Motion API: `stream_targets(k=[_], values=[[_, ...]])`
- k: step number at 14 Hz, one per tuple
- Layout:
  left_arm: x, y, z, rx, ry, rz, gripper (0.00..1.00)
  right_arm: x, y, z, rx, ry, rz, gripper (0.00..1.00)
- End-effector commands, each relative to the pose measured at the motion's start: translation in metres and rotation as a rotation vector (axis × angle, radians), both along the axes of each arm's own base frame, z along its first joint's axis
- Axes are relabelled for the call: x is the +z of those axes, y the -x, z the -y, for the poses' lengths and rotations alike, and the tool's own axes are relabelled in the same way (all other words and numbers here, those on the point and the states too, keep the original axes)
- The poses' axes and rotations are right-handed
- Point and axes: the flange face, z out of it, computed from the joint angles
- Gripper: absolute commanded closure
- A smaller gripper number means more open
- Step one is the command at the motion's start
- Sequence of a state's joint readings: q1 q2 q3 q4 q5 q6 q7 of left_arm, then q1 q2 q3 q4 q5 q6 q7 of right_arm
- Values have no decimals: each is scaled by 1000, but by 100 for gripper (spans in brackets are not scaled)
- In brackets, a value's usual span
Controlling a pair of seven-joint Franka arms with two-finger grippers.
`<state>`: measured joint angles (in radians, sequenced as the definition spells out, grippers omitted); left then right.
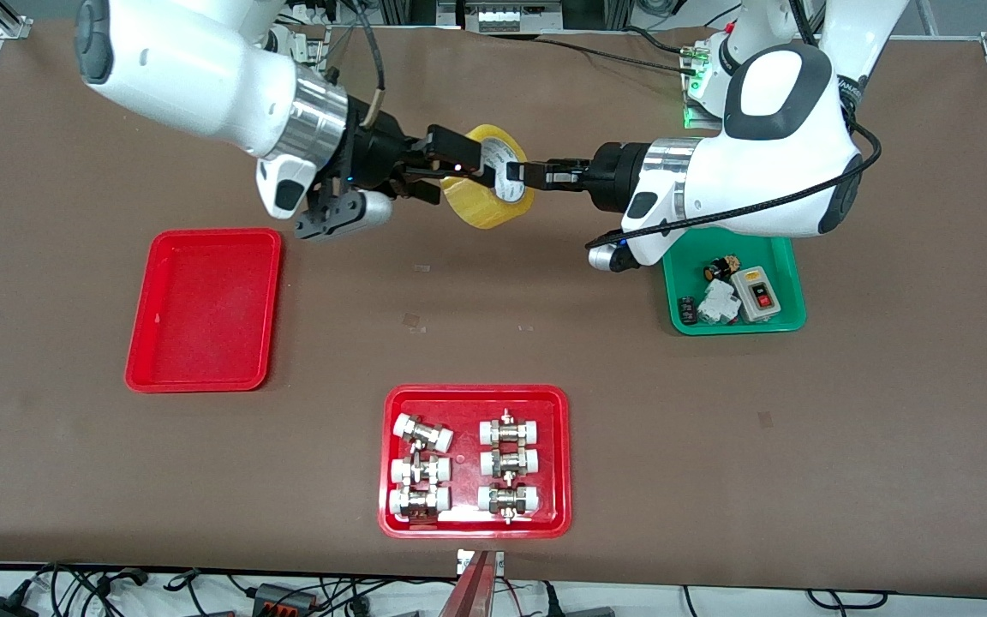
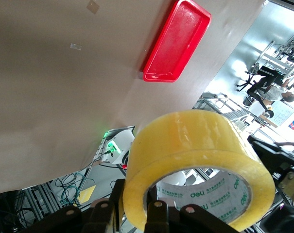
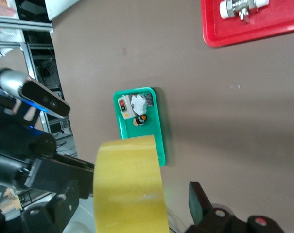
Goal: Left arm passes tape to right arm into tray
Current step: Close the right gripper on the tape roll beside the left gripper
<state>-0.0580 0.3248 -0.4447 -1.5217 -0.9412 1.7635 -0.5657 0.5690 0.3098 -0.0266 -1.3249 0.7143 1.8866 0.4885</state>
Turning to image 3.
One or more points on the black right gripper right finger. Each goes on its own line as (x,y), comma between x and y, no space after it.
(200,208)

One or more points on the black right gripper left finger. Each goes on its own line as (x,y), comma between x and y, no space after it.
(61,213)

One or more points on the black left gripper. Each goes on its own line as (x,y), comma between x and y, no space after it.
(10,145)

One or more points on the yellow clear packing tape roll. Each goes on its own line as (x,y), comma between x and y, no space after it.
(129,184)

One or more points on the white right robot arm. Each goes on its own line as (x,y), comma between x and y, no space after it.
(81,223)

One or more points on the green plastic tray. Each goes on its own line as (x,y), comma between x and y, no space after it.
(151,126)

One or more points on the small clear tape scrap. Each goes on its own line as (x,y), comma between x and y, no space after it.
(234,86)

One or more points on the red plastic tray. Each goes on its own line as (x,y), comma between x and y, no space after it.
(258,29)

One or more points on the black push button with circuit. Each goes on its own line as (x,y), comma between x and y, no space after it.
(140,119)

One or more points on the white circuit breaker block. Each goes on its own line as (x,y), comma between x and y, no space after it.
(138,104)

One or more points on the white cabinet panel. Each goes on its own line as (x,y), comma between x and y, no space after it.
(59,8)

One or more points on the pink box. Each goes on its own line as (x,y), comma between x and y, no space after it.
(1,7)

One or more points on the white metal ball valve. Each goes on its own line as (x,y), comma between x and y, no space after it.
(234,7)

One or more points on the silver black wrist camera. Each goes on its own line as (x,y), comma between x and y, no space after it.
(44,99)

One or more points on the beige on-off switch box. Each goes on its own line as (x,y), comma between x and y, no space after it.
(124,112)

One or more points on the aluminium frame rail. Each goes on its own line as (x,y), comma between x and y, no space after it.
(8,44)
(20,24)

